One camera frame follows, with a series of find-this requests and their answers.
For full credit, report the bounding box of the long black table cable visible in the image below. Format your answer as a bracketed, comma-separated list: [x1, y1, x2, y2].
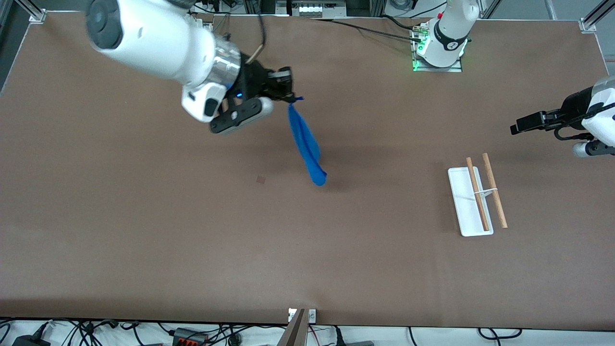
[307, 17, 423, 43]

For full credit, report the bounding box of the black orange power strip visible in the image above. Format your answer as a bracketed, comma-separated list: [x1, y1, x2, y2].
[172, 328, 209, 346]

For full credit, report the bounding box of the black power adapter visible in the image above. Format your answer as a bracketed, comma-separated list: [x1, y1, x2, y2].
[12, 335, 51, 346]

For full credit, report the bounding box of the aluminium frame profile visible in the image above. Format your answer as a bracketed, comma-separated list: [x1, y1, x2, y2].
[584, 0, 615, 27]
[13, 0, 43, 16]

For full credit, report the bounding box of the wooden chopsticks pair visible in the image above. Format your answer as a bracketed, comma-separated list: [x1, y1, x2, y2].
[448, 153, 508, 237]

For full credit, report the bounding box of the electronics box with white connectors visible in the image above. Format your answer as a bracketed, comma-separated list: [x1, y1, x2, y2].
[291, 0, 347, 19]

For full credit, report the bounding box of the blue balloon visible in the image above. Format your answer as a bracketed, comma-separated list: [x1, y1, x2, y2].
[287, 96, 328, 187]

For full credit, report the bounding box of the brown camera stand post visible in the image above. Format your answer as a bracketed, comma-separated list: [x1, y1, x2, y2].
[277, 309, 308, 346]

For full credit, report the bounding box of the aluminium table edge bracket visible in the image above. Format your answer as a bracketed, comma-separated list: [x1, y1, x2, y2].
[288, 308, 317, 323]

